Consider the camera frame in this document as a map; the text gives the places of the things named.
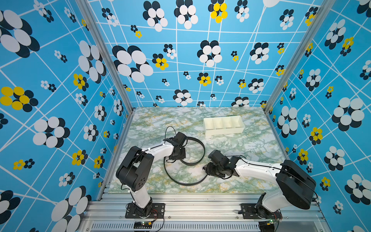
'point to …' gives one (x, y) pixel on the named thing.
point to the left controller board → (142, 224)
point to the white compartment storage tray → (222, 125)
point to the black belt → (189, 165)
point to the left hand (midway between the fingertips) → (183, 155)
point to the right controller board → (267, 226)
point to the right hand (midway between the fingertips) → (208, 171)
